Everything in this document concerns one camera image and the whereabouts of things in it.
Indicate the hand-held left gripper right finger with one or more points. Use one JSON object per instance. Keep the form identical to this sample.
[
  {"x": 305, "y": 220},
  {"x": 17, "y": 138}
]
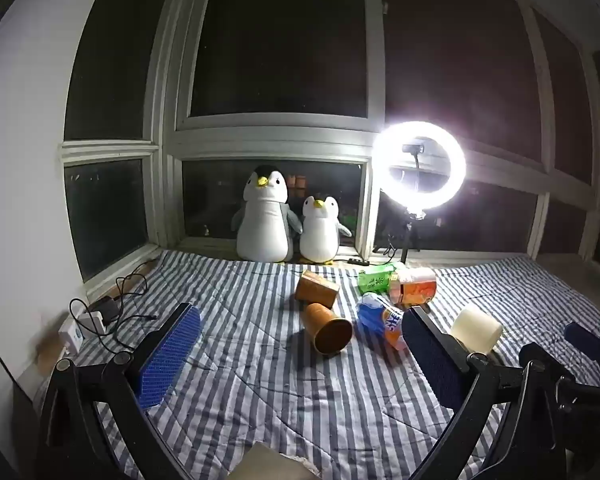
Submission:
[{"x": 430, "y": 355}]

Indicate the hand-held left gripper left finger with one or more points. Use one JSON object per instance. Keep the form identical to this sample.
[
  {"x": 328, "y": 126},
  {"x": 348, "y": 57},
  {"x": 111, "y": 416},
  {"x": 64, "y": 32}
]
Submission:
[{"x": 172, "y": 355}]

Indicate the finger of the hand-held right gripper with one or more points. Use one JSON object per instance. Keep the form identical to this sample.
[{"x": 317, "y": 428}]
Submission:
[{"x": 584, "y": 340}]

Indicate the brown paper cup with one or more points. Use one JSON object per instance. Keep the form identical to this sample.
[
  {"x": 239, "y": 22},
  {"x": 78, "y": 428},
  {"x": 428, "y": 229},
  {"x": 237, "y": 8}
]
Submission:
[
  {"x": 327, "y": 331},
  {"x": 317, "y": 287}
]

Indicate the white cylinder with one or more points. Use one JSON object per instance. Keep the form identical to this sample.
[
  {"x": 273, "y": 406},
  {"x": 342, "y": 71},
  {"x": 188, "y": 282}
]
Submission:
[{"x": 477, "y": 330}]

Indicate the blue orange snack packet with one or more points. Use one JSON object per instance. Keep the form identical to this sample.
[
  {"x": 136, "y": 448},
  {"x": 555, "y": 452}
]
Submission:
[{"x": 380, "y": 317}]

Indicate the clear bottle with orange label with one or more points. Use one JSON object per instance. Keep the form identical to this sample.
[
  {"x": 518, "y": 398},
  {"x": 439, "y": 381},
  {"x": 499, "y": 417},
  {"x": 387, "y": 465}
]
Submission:
[{"x": 414, "y": 287}]

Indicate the black power adapter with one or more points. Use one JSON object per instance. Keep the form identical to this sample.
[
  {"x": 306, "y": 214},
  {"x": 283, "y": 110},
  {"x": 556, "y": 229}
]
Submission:
[{"x": 106, "y": 309}]

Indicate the grey striped blanket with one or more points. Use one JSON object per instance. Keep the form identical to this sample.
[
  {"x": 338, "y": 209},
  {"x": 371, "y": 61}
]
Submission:
[{"x": 260, "y": 385}]

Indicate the white power strip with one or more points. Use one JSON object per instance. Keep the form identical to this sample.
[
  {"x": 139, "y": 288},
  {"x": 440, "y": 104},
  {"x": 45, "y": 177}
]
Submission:
[{"x": 77, "y": 335}]

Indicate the black tripod stand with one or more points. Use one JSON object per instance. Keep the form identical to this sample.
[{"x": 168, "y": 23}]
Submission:
[{"x": 407, "y": 240}]

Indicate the black power strip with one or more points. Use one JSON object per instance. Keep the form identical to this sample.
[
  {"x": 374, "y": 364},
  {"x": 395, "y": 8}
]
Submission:
[{"x": 358, "y": 261}]

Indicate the brown cardboard box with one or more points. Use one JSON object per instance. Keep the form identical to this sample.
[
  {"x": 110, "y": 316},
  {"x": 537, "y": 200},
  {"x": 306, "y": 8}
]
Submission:
[{"x": 47, "y": 352}]

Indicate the large penguin plush toy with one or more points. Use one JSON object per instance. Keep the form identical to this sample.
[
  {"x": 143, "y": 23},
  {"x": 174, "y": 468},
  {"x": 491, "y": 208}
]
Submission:
[{"x": 265, "y": 225}]

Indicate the small penguin plush toy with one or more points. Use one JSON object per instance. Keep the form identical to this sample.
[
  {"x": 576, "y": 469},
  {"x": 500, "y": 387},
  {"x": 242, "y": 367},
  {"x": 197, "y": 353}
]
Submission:
[{"x": 320, "y": 235}]

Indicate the black phone holder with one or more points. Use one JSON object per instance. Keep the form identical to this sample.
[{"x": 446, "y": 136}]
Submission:
[{"x": 413, "y": 149}]

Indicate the white window frame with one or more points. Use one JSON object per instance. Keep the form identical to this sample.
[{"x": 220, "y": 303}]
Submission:
[{"x": 270, "y": 135}]

